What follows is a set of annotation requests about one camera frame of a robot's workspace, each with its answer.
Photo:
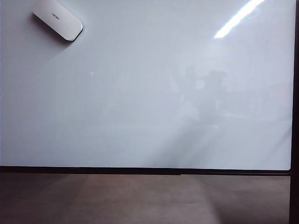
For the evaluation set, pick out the white glass whiteboard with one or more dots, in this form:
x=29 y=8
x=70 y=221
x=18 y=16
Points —
x=140 y=93

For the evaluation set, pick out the white whiteboard eraser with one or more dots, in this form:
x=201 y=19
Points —
x=58 y=22

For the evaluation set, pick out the black whiteboard stand frame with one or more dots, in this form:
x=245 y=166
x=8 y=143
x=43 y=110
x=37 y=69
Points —
x=116 y=170

